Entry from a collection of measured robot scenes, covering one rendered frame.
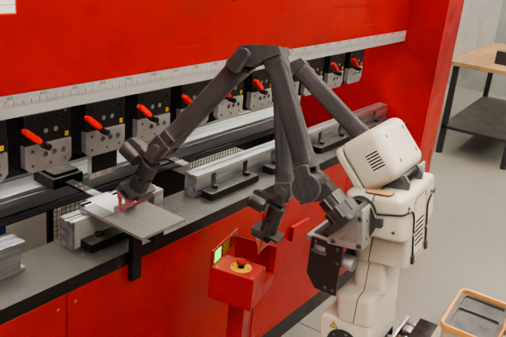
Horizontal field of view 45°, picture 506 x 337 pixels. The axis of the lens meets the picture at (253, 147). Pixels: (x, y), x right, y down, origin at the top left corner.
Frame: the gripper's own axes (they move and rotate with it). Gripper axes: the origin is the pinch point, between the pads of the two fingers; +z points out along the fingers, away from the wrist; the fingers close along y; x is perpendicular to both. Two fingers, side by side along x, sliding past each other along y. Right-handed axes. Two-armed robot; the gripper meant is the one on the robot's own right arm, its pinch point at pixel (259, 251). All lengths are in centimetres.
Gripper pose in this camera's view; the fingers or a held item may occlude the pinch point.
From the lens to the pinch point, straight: 216.0
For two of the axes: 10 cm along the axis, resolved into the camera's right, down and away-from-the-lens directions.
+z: -3.1, 8.6, 4.1
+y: -8.6, -4.4, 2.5
